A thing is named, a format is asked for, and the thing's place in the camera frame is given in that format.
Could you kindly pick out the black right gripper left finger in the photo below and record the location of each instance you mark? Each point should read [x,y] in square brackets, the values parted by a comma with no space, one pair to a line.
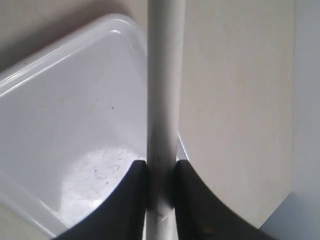
[121,216]

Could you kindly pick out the white drumstick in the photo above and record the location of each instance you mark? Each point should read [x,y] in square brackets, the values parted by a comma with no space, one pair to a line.
[165,39]

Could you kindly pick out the white plastic tray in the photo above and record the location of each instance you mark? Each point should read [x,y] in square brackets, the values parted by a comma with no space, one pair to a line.
[73,118]

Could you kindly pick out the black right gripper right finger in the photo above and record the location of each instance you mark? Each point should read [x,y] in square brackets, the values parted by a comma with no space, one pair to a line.
[201,215]

